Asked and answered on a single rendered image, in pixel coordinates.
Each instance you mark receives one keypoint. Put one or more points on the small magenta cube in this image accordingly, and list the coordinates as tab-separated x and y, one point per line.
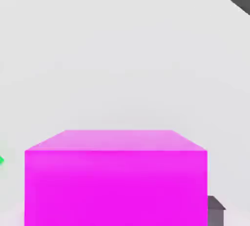
117	186

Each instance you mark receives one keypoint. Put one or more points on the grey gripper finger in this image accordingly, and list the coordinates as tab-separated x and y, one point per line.
214	213

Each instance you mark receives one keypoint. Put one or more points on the small green cube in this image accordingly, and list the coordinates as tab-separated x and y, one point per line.
1	160

